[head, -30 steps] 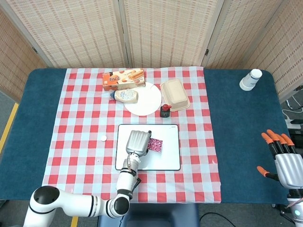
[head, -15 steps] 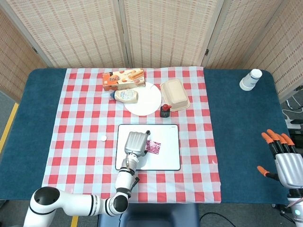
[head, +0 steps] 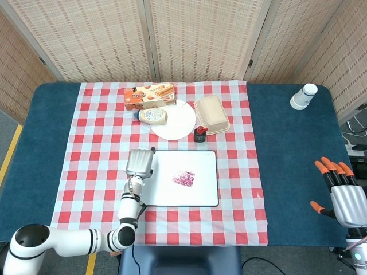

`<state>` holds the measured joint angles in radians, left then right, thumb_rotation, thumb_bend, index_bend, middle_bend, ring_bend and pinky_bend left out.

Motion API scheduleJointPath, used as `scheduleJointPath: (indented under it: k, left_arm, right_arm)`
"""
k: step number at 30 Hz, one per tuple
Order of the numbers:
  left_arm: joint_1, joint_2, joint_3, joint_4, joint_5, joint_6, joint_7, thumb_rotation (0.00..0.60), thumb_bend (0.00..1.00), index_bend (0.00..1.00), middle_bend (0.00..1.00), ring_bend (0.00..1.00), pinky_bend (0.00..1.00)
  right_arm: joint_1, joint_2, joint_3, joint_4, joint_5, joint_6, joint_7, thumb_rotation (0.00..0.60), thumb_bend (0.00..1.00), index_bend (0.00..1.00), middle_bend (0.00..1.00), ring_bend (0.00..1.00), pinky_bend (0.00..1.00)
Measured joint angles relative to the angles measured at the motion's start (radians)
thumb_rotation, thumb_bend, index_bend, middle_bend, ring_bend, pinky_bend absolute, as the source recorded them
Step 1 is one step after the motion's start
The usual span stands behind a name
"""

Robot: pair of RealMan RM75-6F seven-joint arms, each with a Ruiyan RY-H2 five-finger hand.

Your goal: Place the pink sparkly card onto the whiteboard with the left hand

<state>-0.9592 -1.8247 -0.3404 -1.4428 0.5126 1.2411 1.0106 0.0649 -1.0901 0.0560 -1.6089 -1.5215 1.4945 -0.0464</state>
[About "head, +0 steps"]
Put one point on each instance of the white board with black edge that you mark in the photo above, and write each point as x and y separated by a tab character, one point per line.
200	169

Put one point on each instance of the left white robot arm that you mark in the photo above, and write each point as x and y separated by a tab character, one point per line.
127	209

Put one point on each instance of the white power strip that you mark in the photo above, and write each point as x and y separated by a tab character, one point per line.
354	149

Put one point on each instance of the woven folding screen panel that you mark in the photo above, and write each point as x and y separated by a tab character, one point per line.
347	63
206	40
86	40
286	43
17	71

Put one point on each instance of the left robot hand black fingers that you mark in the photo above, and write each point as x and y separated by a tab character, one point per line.
139	161

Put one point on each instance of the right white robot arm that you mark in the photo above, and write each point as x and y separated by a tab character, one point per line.
358	255

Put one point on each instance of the dark blue padded seat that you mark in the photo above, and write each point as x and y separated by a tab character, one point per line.
180	259

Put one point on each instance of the black screen hinge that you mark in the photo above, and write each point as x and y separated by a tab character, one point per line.
250	63
42	60

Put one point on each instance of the dark blue table cover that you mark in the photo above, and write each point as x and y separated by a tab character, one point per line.
286	143

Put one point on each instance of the red white checkered tablecloth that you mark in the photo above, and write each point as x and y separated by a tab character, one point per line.
94	137

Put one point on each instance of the white paper cup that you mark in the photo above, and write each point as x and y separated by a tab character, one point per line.
302	97

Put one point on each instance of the white round plate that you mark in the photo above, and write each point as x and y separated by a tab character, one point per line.
179	126

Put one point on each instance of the beige lidded food container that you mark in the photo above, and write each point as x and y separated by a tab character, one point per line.
212	113

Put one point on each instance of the cream mayonnaise squeeze bottle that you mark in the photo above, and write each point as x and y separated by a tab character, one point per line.
153	116

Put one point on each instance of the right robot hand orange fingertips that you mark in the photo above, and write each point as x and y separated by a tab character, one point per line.
349	203

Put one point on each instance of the orange biscuit box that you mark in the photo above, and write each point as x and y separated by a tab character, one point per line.
149	96

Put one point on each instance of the black bottle with red cap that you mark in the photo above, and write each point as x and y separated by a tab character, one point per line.
199	136

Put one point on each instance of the pink patterned packet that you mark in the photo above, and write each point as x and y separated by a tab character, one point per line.
185	179

